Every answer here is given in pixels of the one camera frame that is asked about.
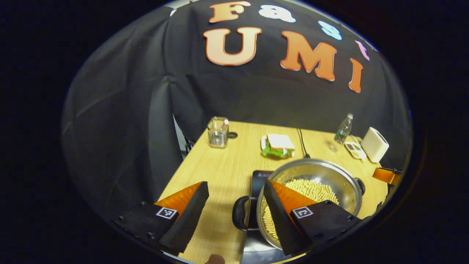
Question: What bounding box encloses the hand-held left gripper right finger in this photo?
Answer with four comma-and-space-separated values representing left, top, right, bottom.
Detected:
263, 179, 363, 256

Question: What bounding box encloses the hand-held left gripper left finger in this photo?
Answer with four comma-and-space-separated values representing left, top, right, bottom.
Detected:
112, 181, 210, 256

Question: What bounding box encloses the black induction cooktop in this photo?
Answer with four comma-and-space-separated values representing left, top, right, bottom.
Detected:
240, 170, 293, 264

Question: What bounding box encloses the steel pot with soybeans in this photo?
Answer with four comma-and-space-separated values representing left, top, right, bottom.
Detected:
232, 158, 366, 250

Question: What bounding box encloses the white toaster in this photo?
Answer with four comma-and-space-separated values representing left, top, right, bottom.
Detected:
361, 127, 389, 164

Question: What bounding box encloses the white divided dish of beans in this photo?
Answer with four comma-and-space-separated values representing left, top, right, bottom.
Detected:
344, 141, 367, 160

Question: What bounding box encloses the clear plastic water bottle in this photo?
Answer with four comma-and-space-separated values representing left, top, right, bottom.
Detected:
329, 113, 354, 153

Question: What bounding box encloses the sandwich on plate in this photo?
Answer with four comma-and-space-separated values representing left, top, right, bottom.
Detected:
261, 133, 296, 159

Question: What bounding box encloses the clear glass cup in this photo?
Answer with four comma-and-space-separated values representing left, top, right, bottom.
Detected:
207, 117, 230, 149

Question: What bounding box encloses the black cooktop power cable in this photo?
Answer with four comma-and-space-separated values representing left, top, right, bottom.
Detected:
296, 128, 311, 159

